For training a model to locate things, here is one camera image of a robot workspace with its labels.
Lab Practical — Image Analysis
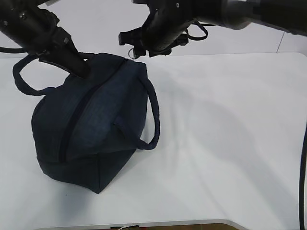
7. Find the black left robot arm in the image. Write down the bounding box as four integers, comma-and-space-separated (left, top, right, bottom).
0, 0, 90, 79

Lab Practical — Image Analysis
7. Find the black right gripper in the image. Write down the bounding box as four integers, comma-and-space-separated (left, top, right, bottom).
118, 7, 192, 58

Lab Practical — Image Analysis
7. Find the silver zipper pull ring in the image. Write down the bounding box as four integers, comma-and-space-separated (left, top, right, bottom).
127, 47, 140, 60

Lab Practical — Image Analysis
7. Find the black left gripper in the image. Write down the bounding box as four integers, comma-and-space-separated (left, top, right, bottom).
24, 9, 93, 79

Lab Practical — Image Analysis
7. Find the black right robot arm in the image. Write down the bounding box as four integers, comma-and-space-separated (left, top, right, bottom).
118, 0, 307, 58

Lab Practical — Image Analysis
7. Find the navy blue lunch bag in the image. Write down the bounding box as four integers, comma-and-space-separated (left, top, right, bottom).
12, 53, 160, 194

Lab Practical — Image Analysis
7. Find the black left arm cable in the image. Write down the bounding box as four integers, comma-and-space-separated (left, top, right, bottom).
0, 46, 29, 55

